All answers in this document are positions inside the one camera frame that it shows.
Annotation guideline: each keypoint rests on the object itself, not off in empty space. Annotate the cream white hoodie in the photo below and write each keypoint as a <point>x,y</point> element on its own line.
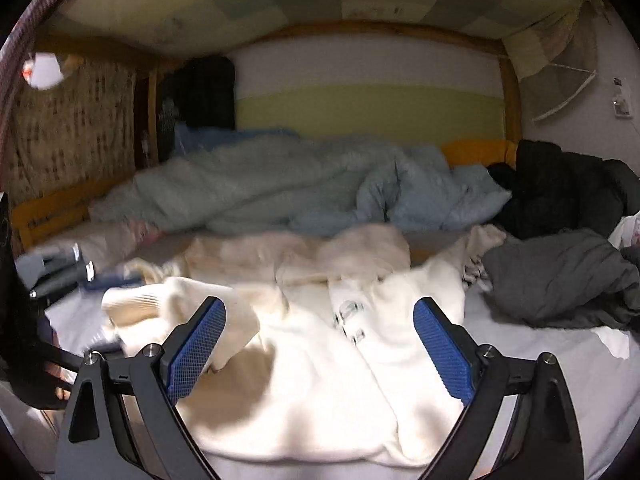
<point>321,371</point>

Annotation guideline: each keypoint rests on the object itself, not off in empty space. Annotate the light blue duvet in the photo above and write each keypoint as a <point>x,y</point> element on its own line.
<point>317,187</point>

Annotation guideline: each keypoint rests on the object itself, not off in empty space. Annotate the black jacket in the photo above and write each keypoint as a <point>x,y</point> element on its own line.
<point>554,191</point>

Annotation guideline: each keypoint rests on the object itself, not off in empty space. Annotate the plaid bed curtain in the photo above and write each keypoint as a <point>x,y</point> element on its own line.
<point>80,129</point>

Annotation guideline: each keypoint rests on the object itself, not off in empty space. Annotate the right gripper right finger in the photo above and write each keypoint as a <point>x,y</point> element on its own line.
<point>542,440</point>

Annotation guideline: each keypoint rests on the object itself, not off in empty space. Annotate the wooden bed frame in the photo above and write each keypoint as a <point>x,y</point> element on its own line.
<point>37,220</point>

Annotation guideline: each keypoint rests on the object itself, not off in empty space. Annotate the grey printed bed sheet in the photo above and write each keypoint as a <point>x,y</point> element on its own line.
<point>43,377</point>

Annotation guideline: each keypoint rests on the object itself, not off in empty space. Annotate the wall power socket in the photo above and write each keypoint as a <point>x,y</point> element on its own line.
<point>621,100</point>

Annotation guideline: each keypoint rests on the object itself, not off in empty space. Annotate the white plastic bag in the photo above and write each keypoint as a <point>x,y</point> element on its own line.
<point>626,233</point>

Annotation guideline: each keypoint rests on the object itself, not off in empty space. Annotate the white pink floral pillow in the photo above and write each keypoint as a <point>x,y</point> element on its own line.
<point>103,243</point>

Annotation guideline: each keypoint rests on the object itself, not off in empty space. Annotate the beige sweatshirt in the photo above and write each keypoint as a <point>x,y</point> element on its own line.
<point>285,258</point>

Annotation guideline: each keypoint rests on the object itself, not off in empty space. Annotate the dark grey garment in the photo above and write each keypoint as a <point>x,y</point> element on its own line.
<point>574,279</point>

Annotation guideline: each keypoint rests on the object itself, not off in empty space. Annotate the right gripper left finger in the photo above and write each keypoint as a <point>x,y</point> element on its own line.
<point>96,440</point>

